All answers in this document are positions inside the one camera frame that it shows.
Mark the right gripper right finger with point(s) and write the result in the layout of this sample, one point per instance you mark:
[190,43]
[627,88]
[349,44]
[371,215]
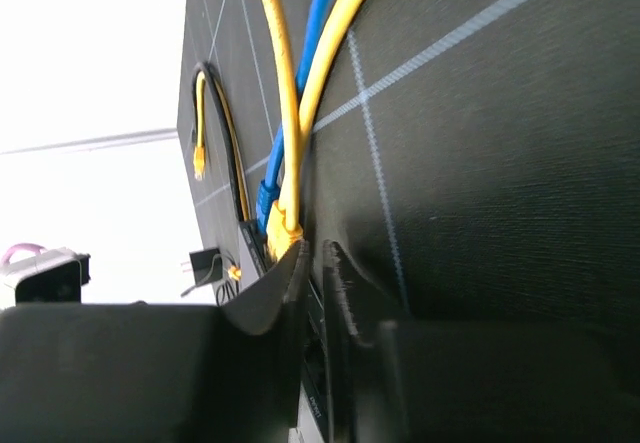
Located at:
[392,377]

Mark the black power adapter plug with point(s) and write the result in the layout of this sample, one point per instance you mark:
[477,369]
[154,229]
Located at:
[205,266]

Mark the yellow ethernet cable short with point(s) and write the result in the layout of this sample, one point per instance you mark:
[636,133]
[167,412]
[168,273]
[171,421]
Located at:
[330,40]

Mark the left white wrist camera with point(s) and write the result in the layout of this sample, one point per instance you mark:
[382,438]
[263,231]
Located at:
[30,273]

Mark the yellow ethernet cable long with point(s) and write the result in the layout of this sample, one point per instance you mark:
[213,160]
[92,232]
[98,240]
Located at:
[283,228]

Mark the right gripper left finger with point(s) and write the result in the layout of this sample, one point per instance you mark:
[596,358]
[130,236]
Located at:
[140,372]

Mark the black network switch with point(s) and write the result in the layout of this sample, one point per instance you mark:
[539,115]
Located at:
[291,300]

